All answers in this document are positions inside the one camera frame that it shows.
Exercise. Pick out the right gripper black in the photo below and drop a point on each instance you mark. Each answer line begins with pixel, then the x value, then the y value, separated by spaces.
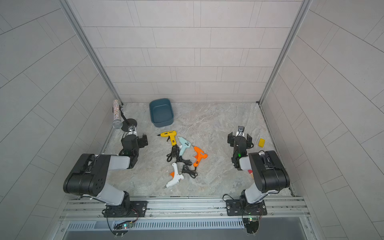
pixel 240 138

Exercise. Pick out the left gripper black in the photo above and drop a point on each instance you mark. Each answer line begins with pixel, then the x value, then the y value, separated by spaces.
pixel 127 123

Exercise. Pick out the yellow hot glue gun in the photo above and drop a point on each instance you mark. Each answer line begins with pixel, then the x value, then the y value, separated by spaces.
pixel 175 151

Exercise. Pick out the orange hot glue gun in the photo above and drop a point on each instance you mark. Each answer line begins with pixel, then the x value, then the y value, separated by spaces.
pixel 200 155

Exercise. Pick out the teal plastic storage box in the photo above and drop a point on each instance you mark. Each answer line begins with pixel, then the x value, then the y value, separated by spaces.
pixel 161 112

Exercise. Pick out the mint green hot glue gun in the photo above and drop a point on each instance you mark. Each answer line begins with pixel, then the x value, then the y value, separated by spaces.
pixel 184 145

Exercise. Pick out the white hot glue gun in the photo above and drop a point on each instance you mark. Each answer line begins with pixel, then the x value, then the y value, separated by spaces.
pixel 176 177

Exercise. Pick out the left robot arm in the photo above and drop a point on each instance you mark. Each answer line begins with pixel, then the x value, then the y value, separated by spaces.
pixel 88 176

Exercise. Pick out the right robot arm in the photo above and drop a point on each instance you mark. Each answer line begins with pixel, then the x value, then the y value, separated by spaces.
pixel 270 176

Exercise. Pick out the red and yellow snack box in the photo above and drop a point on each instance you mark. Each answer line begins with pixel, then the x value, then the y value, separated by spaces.
pixel 251 173

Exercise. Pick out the yellow sponge block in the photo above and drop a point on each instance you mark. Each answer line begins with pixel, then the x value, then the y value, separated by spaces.
pixel 261 143

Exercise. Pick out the speckled roller on black stand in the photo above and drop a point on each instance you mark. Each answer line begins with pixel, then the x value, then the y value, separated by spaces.
pixel 120 121

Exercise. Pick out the right circuit board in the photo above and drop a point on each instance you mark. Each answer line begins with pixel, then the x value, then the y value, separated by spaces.
pixel 251 225

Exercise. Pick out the circuit board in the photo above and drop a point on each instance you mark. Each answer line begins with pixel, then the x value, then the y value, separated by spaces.
pixel 251 225
pixel 122 228

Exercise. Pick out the left circuit board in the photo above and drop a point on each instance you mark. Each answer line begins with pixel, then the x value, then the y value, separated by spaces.
pixel 122 228

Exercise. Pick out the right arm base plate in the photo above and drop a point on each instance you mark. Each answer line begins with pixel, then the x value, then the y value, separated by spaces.
pixel 243 208

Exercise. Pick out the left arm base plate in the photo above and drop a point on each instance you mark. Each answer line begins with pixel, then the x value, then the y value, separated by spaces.
pixel 134 209

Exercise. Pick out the aluminium mounting rail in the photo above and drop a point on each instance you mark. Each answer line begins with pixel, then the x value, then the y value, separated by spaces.
pixel 159 208

